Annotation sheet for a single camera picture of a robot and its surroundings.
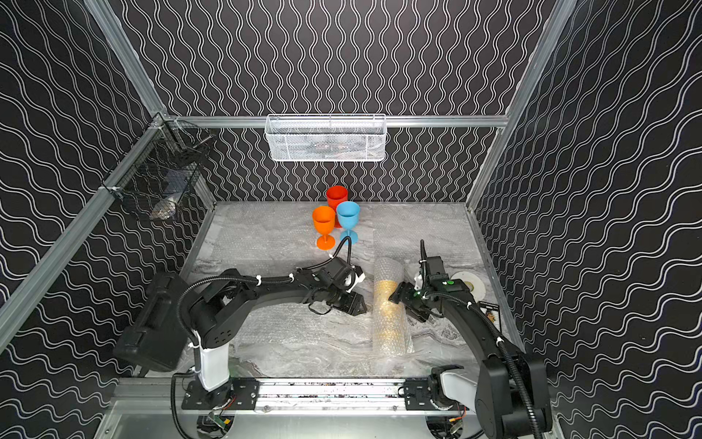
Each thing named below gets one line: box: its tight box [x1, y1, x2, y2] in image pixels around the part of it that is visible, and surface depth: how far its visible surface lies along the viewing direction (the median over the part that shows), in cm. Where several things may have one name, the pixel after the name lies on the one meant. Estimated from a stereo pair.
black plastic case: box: [113, 271, 189, 373], surface depth 74 cm
